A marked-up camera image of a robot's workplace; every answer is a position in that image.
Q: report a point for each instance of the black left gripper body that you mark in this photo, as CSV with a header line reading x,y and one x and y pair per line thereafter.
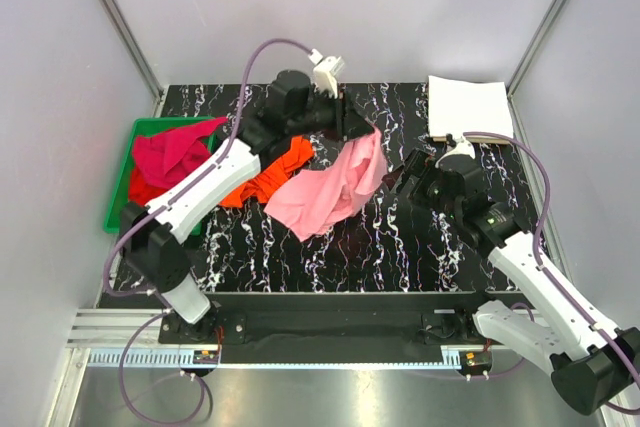
x,y
326,115

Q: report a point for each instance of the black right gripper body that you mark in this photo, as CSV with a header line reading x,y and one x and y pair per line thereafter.
x,y
427,194

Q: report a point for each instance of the pink t shirt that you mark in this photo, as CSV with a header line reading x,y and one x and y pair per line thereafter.
x,y
314,200

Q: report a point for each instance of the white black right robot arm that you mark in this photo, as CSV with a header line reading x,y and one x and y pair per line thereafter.
x,y
588,357

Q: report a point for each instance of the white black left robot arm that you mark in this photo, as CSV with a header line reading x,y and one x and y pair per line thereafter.
x,y
152,236

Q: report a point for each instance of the white folded cloth stack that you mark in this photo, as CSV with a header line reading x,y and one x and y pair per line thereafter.
x,y
456,107

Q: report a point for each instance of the wooden board under cloth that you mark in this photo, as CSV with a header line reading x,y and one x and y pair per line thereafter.
x,y
473,139

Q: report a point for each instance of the orange t shirt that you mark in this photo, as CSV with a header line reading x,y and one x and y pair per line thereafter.
x,y
263,186

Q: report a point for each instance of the magenta t shirt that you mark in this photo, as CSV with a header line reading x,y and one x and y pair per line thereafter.
x,y
176,153

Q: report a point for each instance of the green plastic bin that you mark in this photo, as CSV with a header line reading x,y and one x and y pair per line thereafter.
x,y
143,127

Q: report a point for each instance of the red t shirt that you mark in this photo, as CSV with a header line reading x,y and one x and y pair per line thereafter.
x,y
145,186

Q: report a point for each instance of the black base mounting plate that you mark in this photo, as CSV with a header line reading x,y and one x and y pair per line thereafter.
x,y
396,329

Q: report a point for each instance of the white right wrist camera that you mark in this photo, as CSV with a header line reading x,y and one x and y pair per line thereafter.
x,y
463,147

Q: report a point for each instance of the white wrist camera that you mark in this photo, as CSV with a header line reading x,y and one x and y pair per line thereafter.
x,y
326,71
463,147

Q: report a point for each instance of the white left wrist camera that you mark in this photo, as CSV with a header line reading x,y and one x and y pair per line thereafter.
x,y
326,71

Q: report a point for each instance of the left aluminium corner post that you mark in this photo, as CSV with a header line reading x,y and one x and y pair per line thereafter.
x,y
127,37

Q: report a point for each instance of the aluminium corner post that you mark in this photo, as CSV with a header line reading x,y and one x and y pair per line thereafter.
x,y
127,37
536,43

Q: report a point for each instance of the right aluminium corner post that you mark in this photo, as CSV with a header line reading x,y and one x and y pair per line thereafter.
x,y
536,43

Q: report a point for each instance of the aluminium front frame rail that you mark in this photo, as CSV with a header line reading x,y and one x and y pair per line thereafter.
x,y
123,332

